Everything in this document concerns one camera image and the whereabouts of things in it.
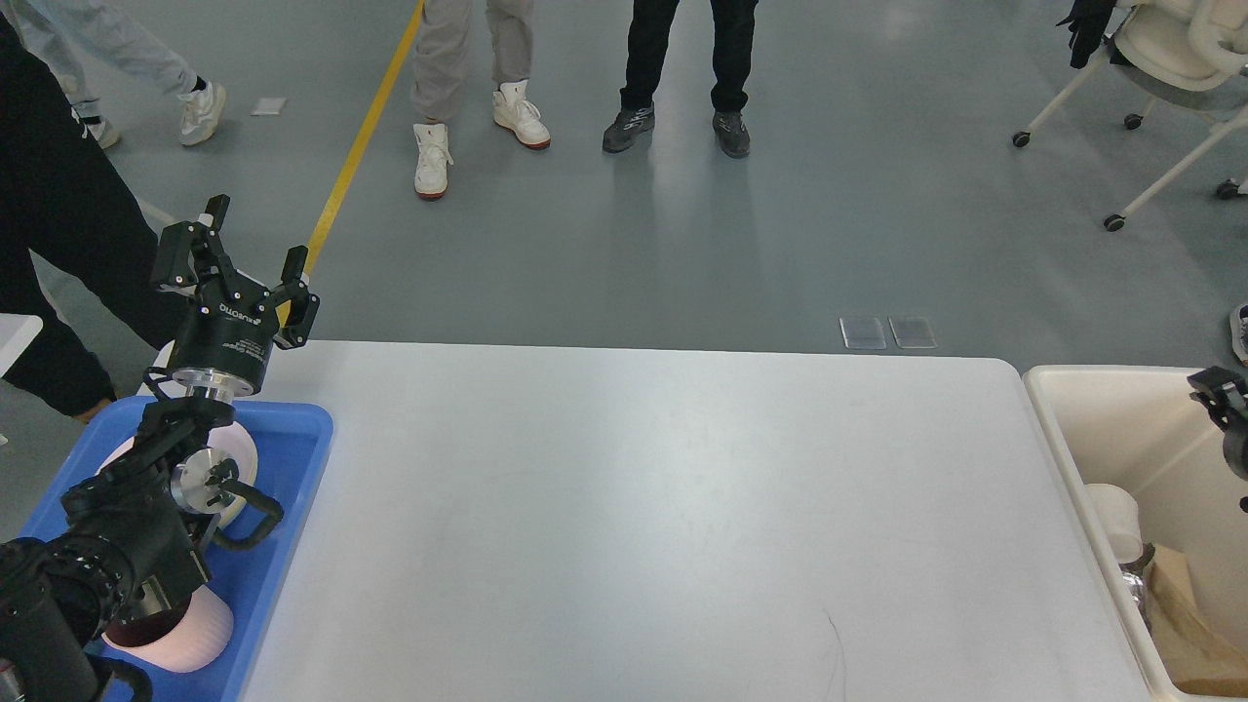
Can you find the person with tan boots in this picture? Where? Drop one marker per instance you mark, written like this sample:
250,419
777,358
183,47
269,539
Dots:
62,201

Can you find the right clear floor plate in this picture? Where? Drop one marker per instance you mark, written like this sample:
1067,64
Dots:
912,332

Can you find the person in white trousers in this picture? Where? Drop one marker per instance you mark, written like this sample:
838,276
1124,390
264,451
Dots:
122,42

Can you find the white plastic bin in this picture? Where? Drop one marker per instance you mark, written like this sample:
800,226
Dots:
1138,428

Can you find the white rolling chair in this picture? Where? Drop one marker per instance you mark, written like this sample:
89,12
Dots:
1188,54

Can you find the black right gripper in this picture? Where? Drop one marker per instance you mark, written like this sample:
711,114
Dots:
1223,395

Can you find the blue plastic tray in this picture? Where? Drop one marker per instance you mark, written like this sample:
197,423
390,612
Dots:
293,442

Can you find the white paper cup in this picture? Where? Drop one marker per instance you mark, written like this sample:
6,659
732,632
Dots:
1118,513

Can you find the brown paper bag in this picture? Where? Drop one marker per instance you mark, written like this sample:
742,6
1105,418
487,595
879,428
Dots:
1198,661

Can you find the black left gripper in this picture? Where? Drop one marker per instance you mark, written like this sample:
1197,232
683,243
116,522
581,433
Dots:
228,338

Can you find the clear floor plate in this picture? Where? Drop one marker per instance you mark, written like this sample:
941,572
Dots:
863,333
912,332

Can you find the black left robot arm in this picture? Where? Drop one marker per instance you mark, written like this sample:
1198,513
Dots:
126,586

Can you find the silver foil wrapper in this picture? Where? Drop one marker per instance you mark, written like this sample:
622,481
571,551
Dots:
1134,579

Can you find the left clear floor plate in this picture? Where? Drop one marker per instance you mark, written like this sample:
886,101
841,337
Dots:
863,333

